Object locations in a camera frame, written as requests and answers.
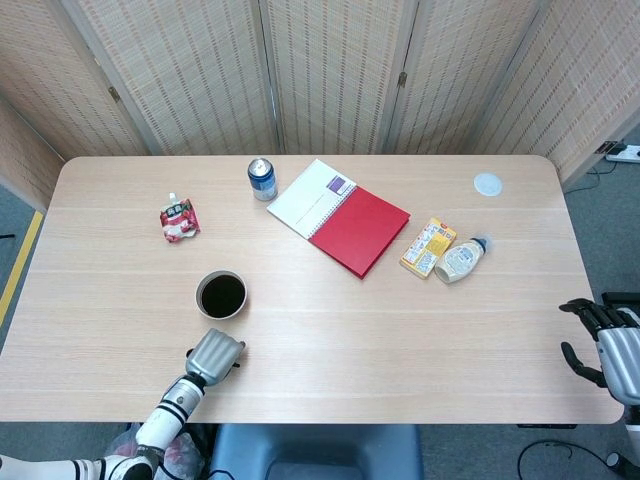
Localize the yellow floor tape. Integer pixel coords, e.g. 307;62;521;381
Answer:
0;210;45;326

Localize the red drink pouch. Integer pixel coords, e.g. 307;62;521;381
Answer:
159;192;202;245

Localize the white power strip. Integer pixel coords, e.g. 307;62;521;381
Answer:
604;143;640;164

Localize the open red spiral notebook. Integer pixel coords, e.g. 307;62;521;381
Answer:
266;158;412;281

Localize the cup of black coffee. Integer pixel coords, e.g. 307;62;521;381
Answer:
194;270;249;321

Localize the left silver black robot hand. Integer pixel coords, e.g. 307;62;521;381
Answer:
184;328;247;387

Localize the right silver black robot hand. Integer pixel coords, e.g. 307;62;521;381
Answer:
558;298;640;406

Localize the black box on floor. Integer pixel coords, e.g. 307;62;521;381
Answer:
601;291;640;314

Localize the white mayonnaise squeeze bottle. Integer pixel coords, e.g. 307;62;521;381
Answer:
433;234;494;286

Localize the blue soda can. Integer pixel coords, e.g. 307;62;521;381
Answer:
246;157;279;202

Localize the blue grey chair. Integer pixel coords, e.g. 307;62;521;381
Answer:
207;423;425;480

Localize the bamboo folding screen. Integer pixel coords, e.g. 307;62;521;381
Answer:
0;0;640;214

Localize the clear plastic bag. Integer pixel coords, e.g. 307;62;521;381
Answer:
98;423;205;480

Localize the yellow snack box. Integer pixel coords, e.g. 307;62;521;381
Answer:
399;216;459;280

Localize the round white lid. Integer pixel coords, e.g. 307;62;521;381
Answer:
473;171;505;198

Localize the black floor cable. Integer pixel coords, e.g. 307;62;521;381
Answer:
517;439;626;480

